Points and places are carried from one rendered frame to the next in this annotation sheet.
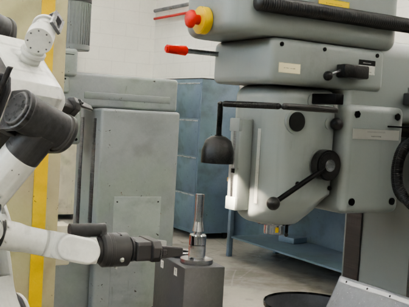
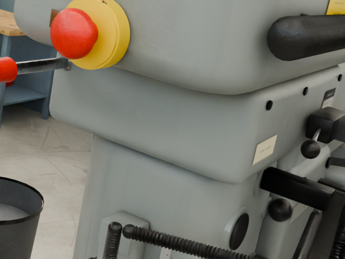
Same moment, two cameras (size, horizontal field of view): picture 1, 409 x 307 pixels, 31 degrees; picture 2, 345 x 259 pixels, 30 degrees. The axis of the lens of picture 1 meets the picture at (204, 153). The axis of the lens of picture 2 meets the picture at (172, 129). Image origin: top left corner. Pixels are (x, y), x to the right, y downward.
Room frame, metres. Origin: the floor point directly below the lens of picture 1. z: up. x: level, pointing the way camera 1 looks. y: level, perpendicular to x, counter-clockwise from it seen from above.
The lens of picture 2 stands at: (1.13, 0.25, 1.85)
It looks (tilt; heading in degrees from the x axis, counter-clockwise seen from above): 16 degrees down; 326
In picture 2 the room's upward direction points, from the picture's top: 12 degrees clockwise
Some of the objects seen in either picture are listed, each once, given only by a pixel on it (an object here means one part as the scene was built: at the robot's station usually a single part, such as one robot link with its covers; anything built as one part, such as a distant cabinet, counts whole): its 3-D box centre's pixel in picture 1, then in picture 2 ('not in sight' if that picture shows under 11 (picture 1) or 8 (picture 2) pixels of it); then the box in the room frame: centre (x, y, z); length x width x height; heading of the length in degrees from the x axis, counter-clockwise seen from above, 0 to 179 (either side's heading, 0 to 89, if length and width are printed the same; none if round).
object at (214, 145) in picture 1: (218, 148); not in sight; (1.61, -0.03, 1.48); 0.07 x 0.07 x 0.06
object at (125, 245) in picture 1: (132, 250); not in sight; (1.90, 0.17, 1.19); 0.13 x 0.12 x 0.10; 28
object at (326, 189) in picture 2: (327, 103); (295, 196); (1.63, -0.27, 1.60); 0.08 x 0.02 x 0.04; 31
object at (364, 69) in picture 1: (342, 73); (317, 131); (1.65, -0.30, 1.66); 0.12 x 0.04 x 0.04; 121
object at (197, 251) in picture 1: (196, 248); not in sight; (1.99, 0.01, 1.19); 0.05 x 0.05 x 0.06
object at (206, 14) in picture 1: (202, 20); (94, 32); (1.62, 0.02, 1.76); 0.06 x 0.02 x 0.06; 31
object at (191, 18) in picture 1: (193, 19); (77, 33); (1.61, 0.04, 1.76); 0.04 x 0.03 x 0.04; 31
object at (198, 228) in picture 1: (199, 214); not in sight; (1.99, 0.01, 1.28); 0.03 x 0.03 x 0.11
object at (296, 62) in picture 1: (298, 67); (211, 89); (1.76, -0.21, 1.68); 0.34 x 0.24 x 0.10; 121
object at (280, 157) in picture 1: (280, 154); (164, 251); (1.74, -0.18, 1.47); 0.21 x 0.19 x 0.32; 31
